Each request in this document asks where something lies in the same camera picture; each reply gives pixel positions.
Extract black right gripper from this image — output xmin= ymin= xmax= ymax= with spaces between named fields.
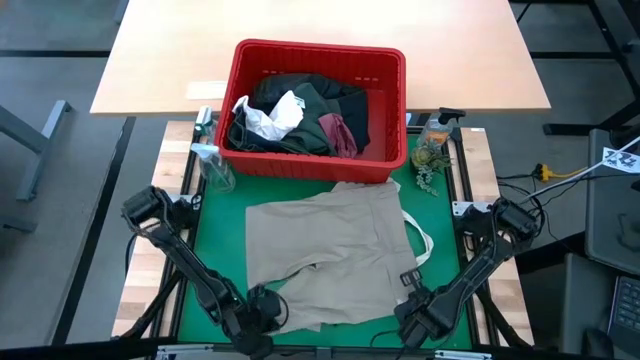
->
xmin=393 ymin=268 xmax=454 ymax=349

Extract black computer mouse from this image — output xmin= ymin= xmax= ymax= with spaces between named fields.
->
xmin=581 ymin=327 xmax=616 ymax=360

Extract black garment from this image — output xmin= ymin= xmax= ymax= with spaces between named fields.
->
xmin=227 ymin=73 xmax=371 ymax=157

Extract beige shorts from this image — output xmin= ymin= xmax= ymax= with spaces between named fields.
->
xmin=245 ymin=180 xmax=419 ymax=334

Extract white garment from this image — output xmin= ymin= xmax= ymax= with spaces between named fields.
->
xmin=232 ymin=89 xmax=305 ymax=142

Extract dark keyboard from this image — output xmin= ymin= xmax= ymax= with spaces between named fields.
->
xmin=607 ymin=274 xmax=640 ymax=346

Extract white marker paper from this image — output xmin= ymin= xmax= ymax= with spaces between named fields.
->
xmin=602 ymin=146 xmax=640 ymax=175

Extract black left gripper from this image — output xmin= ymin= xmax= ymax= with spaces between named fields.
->
xmin=227 ymin=287 xmax=290 ymax=359

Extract black table leg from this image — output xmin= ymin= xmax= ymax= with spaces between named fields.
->
xmin=509 ymin=0 xmax=640 ymax=137

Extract yellow cable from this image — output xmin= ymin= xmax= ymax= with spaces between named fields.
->
xmin=537 ymin=163 xmax=590 ymax=182

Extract silver frame bracket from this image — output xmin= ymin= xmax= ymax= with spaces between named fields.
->
xmin=157 ymin=343 xmax=214 ymax=360
xmin=433 ymin=349 xmax=492 ymax=360

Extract grey metal table leg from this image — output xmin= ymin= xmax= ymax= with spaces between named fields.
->
xmin=0 ymin=99 xmax=75 ymax=202

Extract grey desk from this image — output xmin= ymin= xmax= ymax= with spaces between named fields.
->
xmin=584 ymin=127 xmax=640 ymax=276

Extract cream tote bag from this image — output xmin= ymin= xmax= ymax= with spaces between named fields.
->
xmin=332 ymin=179 xmax=435 ymax=269

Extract maroon garment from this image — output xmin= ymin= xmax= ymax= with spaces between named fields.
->
xmin=318 ymin=113 xmax=359 ymax=160

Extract light wooden table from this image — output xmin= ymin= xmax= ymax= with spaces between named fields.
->
xmin=89 ymin=0 xmax=552 ymax=117

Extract red plastic laundry basket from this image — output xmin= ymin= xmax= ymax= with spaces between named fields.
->
xmin=215 ymin=38 xmax=409 ymax=185

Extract artificial succulent plant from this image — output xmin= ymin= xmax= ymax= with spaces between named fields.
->
xmin=410 ymin=141 xmax=457 ymax=198

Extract white cable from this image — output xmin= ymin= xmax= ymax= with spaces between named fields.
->
xmin=522 ymin=134 xmax=640 ymax=204

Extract dark green garment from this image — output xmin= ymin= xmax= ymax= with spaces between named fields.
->
xmin=279 ymin=82 xmax=341 ymax=156

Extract green table mat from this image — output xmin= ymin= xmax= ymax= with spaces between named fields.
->
xmin=177 ymin=133 xmax=475 ymax=350

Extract black metal bar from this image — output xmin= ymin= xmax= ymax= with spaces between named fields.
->
xmin=52 ymin=116 xmax=137 ymax=346

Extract clear plastic spray bottle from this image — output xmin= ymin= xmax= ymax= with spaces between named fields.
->
xmin=191 ymin=143 xmax=237 ymax=195
xmin=193 ymin=104 xmax=219 ymax=146

